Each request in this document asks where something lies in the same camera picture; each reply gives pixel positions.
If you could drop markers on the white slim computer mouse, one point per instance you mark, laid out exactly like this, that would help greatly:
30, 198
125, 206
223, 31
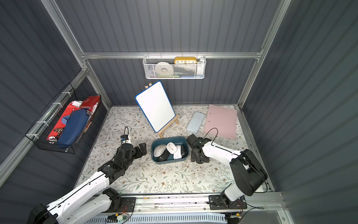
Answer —
171, 147

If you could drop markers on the black wire wall basket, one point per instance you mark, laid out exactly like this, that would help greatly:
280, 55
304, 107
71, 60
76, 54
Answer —
39, 131

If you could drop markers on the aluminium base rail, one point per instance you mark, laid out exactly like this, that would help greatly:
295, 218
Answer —
199, 203

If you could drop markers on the light blue pencil case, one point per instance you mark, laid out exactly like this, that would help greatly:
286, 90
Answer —
195, 122

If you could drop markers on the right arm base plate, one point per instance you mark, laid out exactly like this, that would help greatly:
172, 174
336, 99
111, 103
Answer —
217, 202

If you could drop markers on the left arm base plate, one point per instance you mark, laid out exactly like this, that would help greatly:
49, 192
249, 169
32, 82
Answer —
125, 203

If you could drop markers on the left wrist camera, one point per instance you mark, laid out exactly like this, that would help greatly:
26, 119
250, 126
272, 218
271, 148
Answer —
125, 139

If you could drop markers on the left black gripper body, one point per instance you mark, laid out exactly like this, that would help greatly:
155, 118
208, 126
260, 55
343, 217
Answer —
138, 150

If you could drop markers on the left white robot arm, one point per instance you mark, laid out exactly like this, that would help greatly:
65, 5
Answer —
92, 197

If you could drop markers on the teal plastic storage box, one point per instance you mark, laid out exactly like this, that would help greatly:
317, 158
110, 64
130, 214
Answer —
177, 141

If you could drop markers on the navy blue pouch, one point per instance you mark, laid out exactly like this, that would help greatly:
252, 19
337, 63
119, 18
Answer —
74, 126

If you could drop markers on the white board blue frame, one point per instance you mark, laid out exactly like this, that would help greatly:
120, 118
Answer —
155, 106

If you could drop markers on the red box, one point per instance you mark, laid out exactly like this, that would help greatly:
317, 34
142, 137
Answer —
90, 104

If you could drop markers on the yellow clock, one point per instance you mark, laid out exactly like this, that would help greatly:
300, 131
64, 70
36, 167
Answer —
185, 60

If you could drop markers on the light grey computer mouse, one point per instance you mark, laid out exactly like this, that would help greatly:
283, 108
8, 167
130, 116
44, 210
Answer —
159, 150

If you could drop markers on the black computer mouse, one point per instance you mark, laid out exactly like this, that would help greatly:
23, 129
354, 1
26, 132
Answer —
164, 156

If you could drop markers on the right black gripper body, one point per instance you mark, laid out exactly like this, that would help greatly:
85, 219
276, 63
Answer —
196, 150

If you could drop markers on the white wire wall basket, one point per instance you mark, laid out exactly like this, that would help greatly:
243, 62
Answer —
181, 71

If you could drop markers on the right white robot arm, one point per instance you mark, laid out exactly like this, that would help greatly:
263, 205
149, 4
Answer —
247, 171

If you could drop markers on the white tape roll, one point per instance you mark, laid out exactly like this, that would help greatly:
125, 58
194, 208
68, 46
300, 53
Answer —
163, 69

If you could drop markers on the floral table mat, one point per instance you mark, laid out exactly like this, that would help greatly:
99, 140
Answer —
145, 176

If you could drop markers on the pink folder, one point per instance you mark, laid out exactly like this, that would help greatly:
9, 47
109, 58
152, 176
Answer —
222, 118

